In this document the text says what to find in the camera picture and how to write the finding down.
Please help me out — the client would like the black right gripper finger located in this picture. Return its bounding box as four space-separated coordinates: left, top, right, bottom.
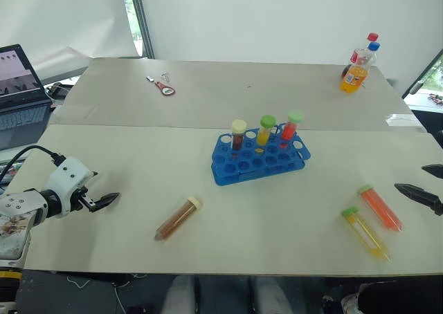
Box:
394 183 443 216
421 164 443 181

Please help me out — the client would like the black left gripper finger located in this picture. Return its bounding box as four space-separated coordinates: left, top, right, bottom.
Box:
91 192 120 213

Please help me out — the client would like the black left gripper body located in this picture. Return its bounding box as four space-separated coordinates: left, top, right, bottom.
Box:
68 185 97 214

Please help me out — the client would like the orange tube green cap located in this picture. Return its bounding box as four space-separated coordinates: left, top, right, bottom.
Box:
356 183 404 233

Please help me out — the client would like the yellow tube green cap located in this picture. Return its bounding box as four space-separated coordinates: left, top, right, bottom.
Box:
255 114 277 147
340 205 392 263

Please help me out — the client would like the brown tube cream cap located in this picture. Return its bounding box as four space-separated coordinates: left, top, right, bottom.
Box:
154 196 204 243

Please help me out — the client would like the dark red tube cream cap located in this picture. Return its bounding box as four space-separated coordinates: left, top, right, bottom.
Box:
230 119 248 160

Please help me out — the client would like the red tube green cap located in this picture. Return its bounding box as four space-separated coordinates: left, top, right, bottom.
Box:
279 110 305 146

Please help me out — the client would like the blue test tube rack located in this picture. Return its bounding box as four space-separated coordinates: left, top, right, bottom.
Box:
210 122 311 187

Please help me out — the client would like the black rounded shape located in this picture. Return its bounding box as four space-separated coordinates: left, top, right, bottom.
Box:
355 278 443 314

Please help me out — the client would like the beige paper table sheet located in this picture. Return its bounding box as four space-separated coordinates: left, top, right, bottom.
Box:
6 123 443 277
49 57 427 133

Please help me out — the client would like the grey rounded shape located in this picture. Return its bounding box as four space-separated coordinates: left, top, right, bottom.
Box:
248 275 294 314
160 275 197 314

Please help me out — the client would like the open grey laptop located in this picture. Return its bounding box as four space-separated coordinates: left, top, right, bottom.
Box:
0 44 53 152

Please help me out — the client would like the orange soda bottle blue cap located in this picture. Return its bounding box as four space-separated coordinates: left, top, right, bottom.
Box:
339 41 381 94

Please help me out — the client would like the cola bottle red cap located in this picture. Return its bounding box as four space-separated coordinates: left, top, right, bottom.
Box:
341 32 380 80

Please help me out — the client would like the white paper backdrop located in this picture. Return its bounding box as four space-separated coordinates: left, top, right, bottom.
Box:
0 0 143 83

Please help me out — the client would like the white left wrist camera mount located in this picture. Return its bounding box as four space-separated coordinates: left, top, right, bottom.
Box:
47 156 99 219

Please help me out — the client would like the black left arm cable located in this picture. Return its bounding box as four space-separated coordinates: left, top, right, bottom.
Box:
0 145 66 184

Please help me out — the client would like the red handled small tool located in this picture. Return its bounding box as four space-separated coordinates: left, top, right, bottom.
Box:
154 80 177 97

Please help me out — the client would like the dark window frame post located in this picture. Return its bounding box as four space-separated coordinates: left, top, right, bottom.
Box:
128 0 156 59

